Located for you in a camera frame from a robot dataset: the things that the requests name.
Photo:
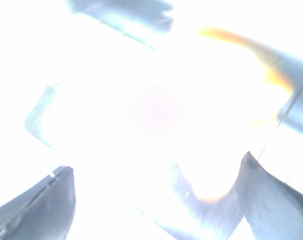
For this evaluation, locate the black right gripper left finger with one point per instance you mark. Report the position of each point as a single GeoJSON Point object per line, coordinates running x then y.
{"type": "Point", "coordinates": [43, 212]}

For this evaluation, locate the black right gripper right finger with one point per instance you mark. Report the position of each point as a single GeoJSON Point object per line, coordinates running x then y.
{"type": "Point", "coordinates": [273, 209]}

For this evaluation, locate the yellow orange striped bread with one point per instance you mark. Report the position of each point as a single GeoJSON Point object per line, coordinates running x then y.
{"type": "Point", "coordinates": [269, 57]}

